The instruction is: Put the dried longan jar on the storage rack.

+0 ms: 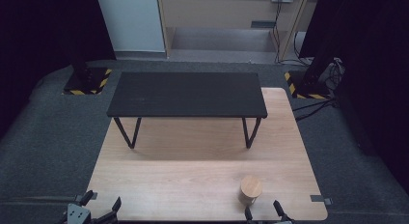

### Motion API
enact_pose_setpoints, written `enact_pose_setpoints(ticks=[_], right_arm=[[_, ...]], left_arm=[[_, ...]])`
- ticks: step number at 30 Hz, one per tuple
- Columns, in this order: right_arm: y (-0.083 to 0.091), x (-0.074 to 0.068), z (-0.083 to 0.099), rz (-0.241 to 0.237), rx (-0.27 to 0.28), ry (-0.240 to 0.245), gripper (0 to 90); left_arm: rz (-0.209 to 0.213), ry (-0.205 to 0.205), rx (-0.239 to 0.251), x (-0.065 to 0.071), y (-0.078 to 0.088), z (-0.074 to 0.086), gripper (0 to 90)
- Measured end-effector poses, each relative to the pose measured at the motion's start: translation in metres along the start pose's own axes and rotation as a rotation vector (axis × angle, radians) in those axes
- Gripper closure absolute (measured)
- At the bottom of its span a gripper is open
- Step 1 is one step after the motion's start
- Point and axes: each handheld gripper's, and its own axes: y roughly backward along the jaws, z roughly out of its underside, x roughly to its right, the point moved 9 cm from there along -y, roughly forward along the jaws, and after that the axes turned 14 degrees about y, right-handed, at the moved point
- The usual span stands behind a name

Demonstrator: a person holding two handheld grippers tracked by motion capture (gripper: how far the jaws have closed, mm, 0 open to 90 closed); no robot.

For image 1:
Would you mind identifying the black shelf riser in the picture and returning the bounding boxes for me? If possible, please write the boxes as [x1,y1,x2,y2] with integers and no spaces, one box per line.
[106,71,269,150]

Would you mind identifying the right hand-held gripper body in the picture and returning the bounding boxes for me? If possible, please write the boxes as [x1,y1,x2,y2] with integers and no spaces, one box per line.
[246,219,294,224]

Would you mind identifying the bundle of cables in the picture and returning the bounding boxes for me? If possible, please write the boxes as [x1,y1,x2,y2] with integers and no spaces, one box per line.
[321,57,347,99]

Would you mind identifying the black cable from socket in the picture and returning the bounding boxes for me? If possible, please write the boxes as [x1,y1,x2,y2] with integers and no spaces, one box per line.
[271,1,311,67]

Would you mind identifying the black stand with striped base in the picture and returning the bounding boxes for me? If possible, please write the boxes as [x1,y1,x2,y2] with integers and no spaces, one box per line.
[284,53,336,100]
[61,46,113,97]

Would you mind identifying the round wooden canister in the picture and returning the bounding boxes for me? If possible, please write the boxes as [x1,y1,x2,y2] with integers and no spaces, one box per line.
[238,175,263,207]

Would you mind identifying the white cabinet panel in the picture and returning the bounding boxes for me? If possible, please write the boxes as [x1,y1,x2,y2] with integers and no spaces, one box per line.
[95,0,167,54]

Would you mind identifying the grey tape strip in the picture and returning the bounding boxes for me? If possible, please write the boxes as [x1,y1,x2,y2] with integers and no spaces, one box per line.
[310,194,334,207]
[74,191,98,203]

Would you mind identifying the black curtain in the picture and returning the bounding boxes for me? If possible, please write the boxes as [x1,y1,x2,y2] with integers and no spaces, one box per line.
[0,0,117,140]
[298,0,409,195]

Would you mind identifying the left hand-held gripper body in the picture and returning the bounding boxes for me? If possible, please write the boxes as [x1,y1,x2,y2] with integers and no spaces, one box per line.
[63,203,114,224]

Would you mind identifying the black floor cables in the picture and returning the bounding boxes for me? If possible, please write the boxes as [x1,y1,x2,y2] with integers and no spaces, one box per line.
[291,98,341,123]

